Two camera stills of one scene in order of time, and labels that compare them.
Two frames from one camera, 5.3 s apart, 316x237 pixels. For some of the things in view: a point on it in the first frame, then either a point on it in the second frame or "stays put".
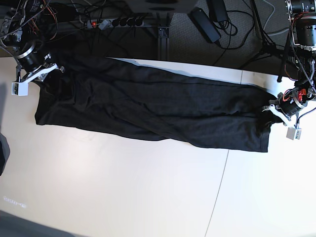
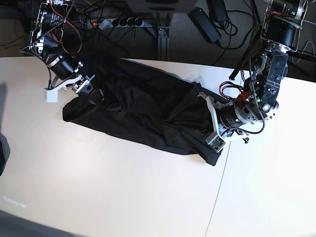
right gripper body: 288,102 -> 229,116
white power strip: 103,24 stays put
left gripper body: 33,59 -> 67,78
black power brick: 205,24 stays put
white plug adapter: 105,24 stays put
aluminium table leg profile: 163,43 stays put
